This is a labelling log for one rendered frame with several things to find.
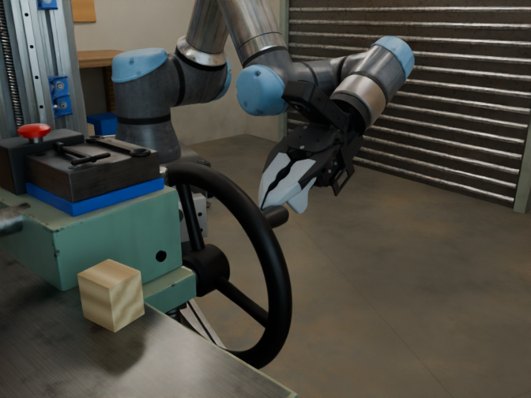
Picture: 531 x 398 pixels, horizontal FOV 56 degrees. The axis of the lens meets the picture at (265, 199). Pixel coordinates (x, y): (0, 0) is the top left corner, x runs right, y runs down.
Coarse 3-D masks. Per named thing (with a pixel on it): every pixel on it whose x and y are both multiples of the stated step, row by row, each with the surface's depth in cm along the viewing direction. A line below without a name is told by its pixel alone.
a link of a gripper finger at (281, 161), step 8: (280, 152) 68; (280, 160) 66; (288, 160) 66; (272, 168) 66; (280, 168) 65; (288, 168) 66; (264, 176) 65; (272, 176) 65; (280, 176) 65; (264, 184) 64; (272, 184) 64; (264, 192) 63; (264, 200) 63
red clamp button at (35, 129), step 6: (24, 126) 48; (30, 126) 48; (36, 126) 48; (42, 126) 48; (48, 126) 49; (18, 132) 48; (24, 132) 47; (30, 132) 47; (36, 132) 47; (42, 132) 48; (48, 132) 48
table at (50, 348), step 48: (0, 288) 44; (48, 288) 44; (144, 288) 50; (192, 288) 53; (0, 336) 37; (48, 336) 37; (96, 336) 37; (144, 336) 37; (192, 336) 37; (0, 384) 33; (48, 384) 33; (96, 384) 33; (144, 384) 33; (192, 384) 33; (240, 384) 33
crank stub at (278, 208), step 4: (272, 208) 60; (276, 208) 60; (280, 208) 60; (284, 208) 61; (264, 212) 59; (268, 212) 59; (272, 212) 60; (276, 212) 60; (280, 212) 60; (284, 212) 61; (288, 212) 62; (268, 216) 59; (272, 216) 59; (276, 216) 59; (280, 216) 60; (284, 216) 60; (268, 220) 59; (272, 220) 59; (276, 220) 59; (280, 220) 60; (284, 220) 61; (272, 224) 59; (276, 224) 60; (280, 224) 60; (272, 228) 60
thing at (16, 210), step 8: (8, 208) 45; (16, 208) 45; (24, 208) 45; (0, 216) 44; (8, 216) 44; (16, 216) 45; (0, 224) 44; (8, 224) 44; (16, 224) 45; (0, 232) 44; (8, 232) 44; (16, 232) 45
